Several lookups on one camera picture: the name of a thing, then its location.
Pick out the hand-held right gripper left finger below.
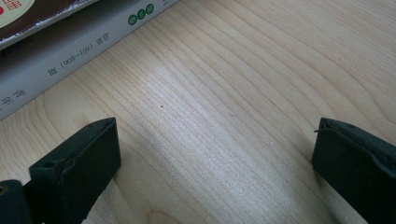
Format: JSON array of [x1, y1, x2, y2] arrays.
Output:
[[29, 117, 121, 224]]

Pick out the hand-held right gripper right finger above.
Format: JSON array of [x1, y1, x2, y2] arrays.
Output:
[[311, 117, 396, 224]]

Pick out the thick white book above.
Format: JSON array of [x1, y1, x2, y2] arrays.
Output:
[[0, 0, 181, 121]]

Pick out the red title magazine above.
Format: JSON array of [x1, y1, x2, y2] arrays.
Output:
[[0, 0, 99, 50]]

